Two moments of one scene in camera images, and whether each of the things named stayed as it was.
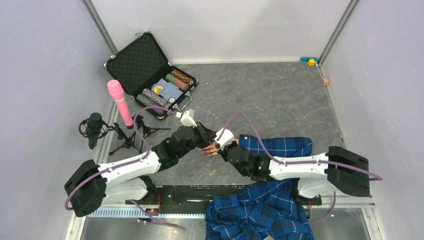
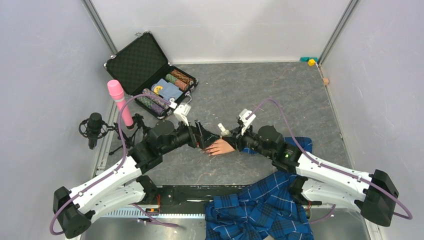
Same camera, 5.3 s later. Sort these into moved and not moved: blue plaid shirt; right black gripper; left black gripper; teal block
Moved: right black gripper
Not moved: blue plaid shirt; left black gripper; teal block
